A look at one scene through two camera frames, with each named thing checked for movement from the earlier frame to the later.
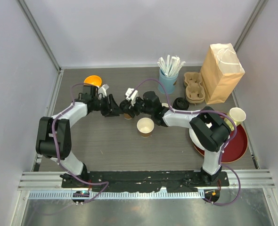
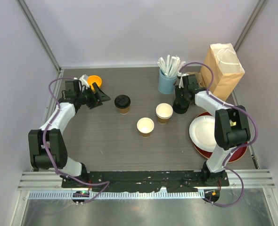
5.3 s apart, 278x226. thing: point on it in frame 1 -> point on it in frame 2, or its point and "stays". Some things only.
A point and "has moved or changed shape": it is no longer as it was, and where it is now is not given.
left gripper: (112, 109) -> (95, 101)
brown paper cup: (127, 116) has moved or changed shape
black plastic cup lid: (181, 103) stays
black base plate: (144, 181) stays
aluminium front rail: (52, 181) stays
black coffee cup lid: (124, 105) has moved or changed shape
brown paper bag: (221, 72) stays
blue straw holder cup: (169, 83) stays
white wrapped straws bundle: (171, 67) stays
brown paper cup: (145, 126) stays
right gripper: (134, 108) -> (177, 91)
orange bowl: (93, 80) stays
